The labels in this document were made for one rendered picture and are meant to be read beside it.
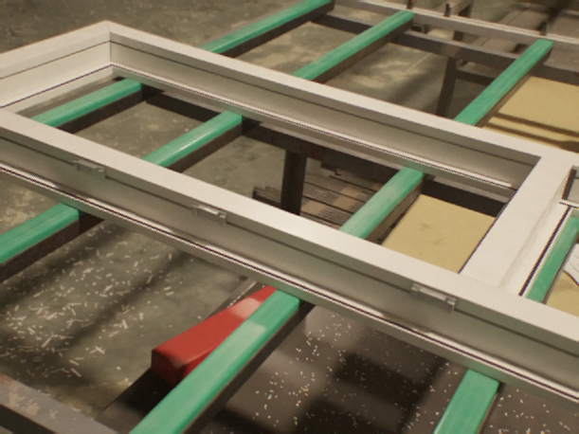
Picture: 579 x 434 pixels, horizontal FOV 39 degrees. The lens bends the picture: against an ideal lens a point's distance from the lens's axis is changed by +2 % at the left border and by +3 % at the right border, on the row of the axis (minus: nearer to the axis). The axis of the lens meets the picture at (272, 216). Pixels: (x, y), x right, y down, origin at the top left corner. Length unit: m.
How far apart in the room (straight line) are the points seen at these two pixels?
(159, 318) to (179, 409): 1.51
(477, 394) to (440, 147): 0.52
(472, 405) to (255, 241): 0.32
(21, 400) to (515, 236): 0.60
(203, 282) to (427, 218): 1.00
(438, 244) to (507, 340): 0.67
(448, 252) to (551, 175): 0.39
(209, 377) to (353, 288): 0.21
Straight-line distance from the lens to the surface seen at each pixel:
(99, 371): 2.16
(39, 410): 0.89
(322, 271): 0.96
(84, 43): 1.53
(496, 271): 0.96
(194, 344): 1.26
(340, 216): 2.22
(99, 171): 1.09
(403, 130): 1.32
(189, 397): 0.83
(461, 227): 1.64
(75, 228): 1.13
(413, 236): 1.58
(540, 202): 1.13
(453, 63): 2.57
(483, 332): 0.92
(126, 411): 1.21
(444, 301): 0.91
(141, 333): 2.27
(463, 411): 0.87
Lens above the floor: 1.44
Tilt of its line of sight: 31 degrees down
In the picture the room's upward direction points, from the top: 6 degrees clockwise
